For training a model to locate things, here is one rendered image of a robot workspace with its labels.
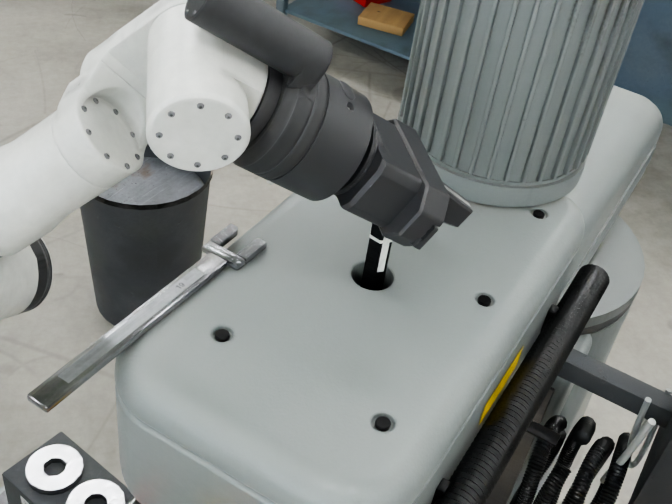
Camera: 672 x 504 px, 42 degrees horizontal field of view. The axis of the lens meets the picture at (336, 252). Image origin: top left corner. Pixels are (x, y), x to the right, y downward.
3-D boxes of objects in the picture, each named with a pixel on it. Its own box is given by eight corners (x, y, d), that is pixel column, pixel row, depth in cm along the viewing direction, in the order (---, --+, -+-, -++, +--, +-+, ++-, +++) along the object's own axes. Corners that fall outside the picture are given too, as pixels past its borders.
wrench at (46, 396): (57, 422, 60) (56, 414, 60) (16, 394, 62) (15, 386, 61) (266, 248, 77) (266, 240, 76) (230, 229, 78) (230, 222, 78)
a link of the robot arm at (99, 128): (267, 110, 58) (118, 204, 63) (258, 29, 64) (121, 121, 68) (203, 46, 53) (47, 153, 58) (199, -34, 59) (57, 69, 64)
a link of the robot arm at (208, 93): (262, 223, 62) (117, 159, 55) (252, 122, 69) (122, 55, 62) (367, 119, 56) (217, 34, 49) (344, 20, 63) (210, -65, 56)
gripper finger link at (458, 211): (450, 227, 74) (396, 200, 70) (475, 200, 73) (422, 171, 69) (456, 239, 73) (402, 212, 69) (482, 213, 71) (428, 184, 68)
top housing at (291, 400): (350, 655, 67) (382, 540, 56) (89, 483, 75) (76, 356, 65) (559, 313, 99) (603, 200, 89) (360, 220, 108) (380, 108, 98)
